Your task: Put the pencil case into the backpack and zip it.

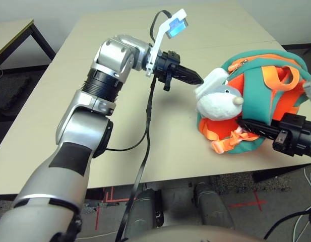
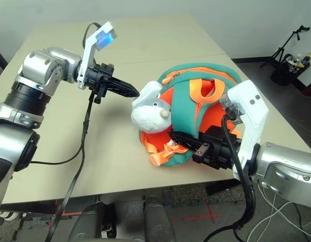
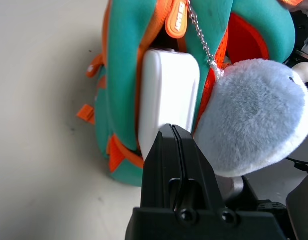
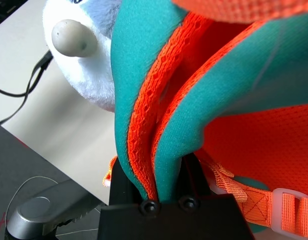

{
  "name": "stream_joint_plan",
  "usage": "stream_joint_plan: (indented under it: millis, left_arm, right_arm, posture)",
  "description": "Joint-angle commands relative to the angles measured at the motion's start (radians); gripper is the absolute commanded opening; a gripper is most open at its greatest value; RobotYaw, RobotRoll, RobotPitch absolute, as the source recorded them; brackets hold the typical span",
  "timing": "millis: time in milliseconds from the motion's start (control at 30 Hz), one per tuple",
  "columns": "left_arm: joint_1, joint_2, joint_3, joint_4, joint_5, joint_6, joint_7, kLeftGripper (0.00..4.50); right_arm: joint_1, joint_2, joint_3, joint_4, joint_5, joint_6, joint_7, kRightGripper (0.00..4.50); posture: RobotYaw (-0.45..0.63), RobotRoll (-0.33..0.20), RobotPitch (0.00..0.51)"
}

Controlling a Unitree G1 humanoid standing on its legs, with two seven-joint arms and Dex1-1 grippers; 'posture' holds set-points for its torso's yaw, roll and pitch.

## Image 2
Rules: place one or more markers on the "yellow bottle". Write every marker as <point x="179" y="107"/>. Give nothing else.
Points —
<point x="308" y="56"/>

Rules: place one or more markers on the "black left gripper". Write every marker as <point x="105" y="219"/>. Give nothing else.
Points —
<point x="98" y="78"/>

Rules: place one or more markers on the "grey robot pelvis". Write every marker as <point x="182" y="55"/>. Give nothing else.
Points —
<point x="130" y="216"/>

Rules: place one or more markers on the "black trash bin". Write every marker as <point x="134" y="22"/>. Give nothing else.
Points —
<point x="283" y="73"/>

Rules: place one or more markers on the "dark grey left robot leg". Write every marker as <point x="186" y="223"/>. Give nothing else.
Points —
<point x="89" y="221"/>

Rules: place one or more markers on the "orange teal backpack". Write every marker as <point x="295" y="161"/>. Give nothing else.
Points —
<point x="183" y="100"/>

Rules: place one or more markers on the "grey white plush toy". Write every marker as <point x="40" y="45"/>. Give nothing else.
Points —
<point x="147" y="116"/>

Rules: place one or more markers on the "dark grey robot leg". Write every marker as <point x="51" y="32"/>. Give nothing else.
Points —
<point x="89" y="221"/>
<point x="157" y="219"/>

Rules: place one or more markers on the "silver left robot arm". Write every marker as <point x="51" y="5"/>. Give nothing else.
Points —
<point x="36" y="68"/>

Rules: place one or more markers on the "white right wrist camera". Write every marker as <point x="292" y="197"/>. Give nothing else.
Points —
<point x="253" y="121"/>

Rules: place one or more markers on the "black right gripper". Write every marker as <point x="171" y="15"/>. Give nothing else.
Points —
<point x="215" y="151"/>

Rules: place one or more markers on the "black tripod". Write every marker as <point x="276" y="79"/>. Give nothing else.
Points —
<point x="281" y="50"/>

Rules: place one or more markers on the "dark grey right robot leg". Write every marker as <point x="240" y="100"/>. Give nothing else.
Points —
<point x="157" y="219"/>

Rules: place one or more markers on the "white plastic object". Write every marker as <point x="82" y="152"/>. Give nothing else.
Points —
<point x="9" y="216"/>

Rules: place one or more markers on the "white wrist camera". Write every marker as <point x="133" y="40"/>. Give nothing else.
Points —
<point x="253" y="121"/>
<point x="88" y="55"/>

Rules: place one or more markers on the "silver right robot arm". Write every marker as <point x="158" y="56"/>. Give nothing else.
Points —
<point x="288" y="166"/>

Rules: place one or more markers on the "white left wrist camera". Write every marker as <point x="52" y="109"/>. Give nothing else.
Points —
<point x="88" y="55"/>

